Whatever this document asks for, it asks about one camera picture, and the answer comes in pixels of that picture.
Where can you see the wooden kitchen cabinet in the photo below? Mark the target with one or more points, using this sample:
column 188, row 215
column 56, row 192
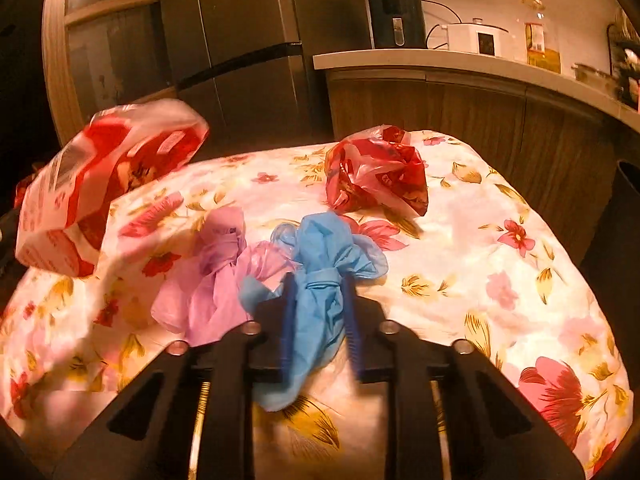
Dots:
column 475, row 110

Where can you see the floral tablecloth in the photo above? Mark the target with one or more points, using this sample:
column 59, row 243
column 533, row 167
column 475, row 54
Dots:
column 450, row 260

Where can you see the metal bowl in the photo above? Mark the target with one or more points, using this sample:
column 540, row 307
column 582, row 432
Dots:
column 595, row 80

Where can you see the black trash bin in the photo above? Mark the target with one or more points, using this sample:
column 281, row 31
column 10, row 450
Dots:
column 620, row 220

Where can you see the crumpled red plastic bag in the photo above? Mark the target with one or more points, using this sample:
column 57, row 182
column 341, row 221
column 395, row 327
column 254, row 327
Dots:
column 375, row 175

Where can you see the cooking oil bottle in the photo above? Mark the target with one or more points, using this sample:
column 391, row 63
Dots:
column 542, row 55

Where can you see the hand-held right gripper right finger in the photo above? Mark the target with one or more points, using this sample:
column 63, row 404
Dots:
column 351, row 325

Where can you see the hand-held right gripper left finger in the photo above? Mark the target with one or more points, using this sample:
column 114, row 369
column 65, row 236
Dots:
column 288, row 320

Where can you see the blue plastic bag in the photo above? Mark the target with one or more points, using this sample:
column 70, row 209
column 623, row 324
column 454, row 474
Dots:
column 320, row 260

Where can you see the wooden framed glass door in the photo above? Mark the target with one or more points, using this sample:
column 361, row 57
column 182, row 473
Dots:
column 115, row 50

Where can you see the large red white plastic bag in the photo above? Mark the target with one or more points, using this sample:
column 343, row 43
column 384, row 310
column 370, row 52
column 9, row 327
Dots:
column 75, row 195

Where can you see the white rice cooker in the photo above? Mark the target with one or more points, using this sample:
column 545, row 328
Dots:
column 475, row 37

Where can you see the black dish rack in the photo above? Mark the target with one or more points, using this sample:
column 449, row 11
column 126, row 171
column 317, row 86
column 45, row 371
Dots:
column 627, row 60

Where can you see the pink plastic bag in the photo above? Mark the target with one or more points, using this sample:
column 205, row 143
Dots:
column 210, row 285

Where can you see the grey refrigerator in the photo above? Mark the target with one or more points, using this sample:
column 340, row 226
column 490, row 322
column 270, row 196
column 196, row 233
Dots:
column 240, row 20

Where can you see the black air fryer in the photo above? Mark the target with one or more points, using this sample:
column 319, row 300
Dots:
column 395, row 17

